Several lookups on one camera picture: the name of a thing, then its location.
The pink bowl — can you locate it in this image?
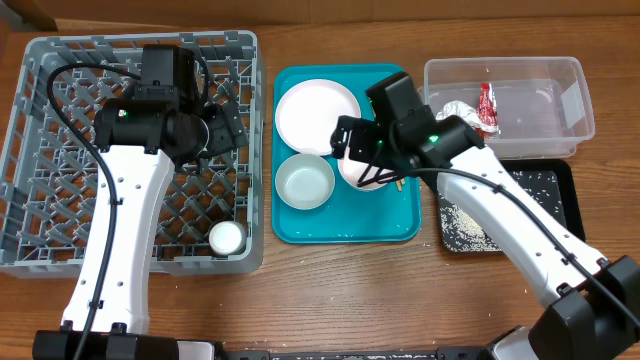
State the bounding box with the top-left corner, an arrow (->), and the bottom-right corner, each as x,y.
337,158 -> 384,192

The wooden chopstick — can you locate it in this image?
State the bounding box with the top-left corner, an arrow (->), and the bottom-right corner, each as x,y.
395,179 -> 405,192

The grey bowl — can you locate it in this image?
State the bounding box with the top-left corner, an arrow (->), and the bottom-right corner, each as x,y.
274,154 -> 335,210

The white tissue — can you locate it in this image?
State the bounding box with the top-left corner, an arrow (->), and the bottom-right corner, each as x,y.
435,100 -> 483,130

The white cup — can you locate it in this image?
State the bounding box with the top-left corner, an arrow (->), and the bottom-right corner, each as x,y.
208,221 -> 247,256

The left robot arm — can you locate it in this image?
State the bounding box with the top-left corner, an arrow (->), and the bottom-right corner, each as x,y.
32,99 -> 248,359

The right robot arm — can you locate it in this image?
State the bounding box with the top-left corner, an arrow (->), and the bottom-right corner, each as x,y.
330,113 -> 639,359

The teal plastic tray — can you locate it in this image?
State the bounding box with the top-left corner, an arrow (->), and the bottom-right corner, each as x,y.
271,63 -> 422,244

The large white plate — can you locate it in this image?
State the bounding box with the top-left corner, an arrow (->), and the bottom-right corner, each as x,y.
275,79 -> 361,156

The grey plastic dish rack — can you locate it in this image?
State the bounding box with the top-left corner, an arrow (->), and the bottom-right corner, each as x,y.
1,30 -> 266,278

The spilled rice pile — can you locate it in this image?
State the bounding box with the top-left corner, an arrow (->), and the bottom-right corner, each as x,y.
438,170 -> 566,253

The red snack wrapper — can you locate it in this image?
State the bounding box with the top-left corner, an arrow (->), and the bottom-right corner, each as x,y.
477,83 -> 499,139

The black tray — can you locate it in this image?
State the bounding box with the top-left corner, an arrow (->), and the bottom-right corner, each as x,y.
438,159 -> 586,254

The clear plastic bin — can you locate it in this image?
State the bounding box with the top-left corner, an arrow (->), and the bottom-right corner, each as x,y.
422,57 -> 595,159

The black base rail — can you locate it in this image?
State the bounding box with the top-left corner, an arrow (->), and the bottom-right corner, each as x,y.
174,339 -> 501,360

